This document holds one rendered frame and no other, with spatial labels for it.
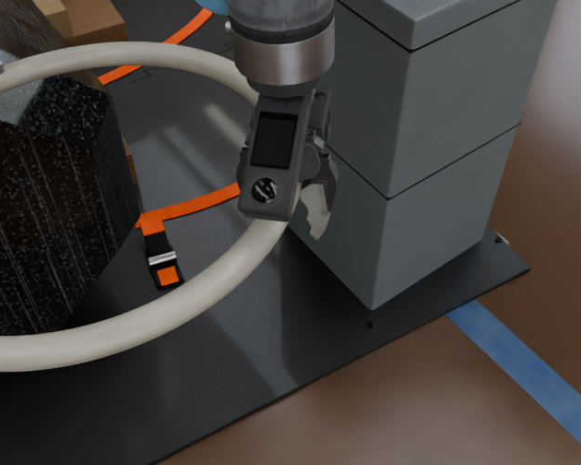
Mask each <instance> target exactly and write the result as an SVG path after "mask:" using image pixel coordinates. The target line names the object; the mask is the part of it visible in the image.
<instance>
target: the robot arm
mask: <svg viewBox="0 0 581 465"><path fill-rule="evenodd" d="M195 1H196V2H198V3H199V4H200V5H201V6H202V7H204V8H205V9H207V10H208V11H210V12H212V13H215V14H218V15H222V16H229V21H227V22H226V23H225V30H226V32H227V33H231V39H232V49H233V55H234V63H235V66H236V67H237V69H238V70H239V72H240V73H241V74H242V75H243V76H245V77H246V80H247V83H248V85H249V86H250V87H251V88H252V89H253V90H255V91H256V92H258V93H260V94H259V95H258V100H257V103H256V106H255V110H254V113H253V115H252V118H251V121H250V126H251V127H252V133H250V134H249V135H247V136H246V139H245V141H244V144H245V145H246V146H248V147H249V148H247V147H242V148H241V151H240V161H239V164H238V167H237V171H236V180H237V184H238V186H239V189H240V195H239V200H238V206H237V207H238V210H239V211H240V212H241V213H242V214H243V216H245V217H246V218H253V219H260V220H268V221H282V222H287V221H289V220H290V219H291V215H292V210H293V204H294V199H295V194H296V188H297V184H298V182H299V183H302V189H301V193H300V198H301V201H302V202H303V203H304V204H305V206H306V207H307V208H308V214H307V220H308V221H309V223H310V228H309V232H308V233H309V235H310V236H311V237H312V238H313V239H314V240H317V239H319V237H320V236H321V235H322V234H323V232H324V231H325V229H326V226H327V223H328V220H329V216H330V213H331V210H332V207H333V203H334V200H335V196H336V193H337V188H338V168H337V165H336V164H335V163H334V162H332V160H331V154H330V153H324V144H325V141H324V140H322V139H321V138H323V135H324V132H325V137H326V144H328V141H329V138H330V133H331V90H328V89H315V88H316V87H317V86H318V85H319V84H320V82H321V81H322V79H323V76H324V73H325V72H326V71H327V70H328V69H329V68H330V67H331V65H332V63H333V62H334V56H335V28H334V0H195ZM318 95H322V96H324V97H325V100H324V102H322V101H321V98H320V96H318Z"/></svg>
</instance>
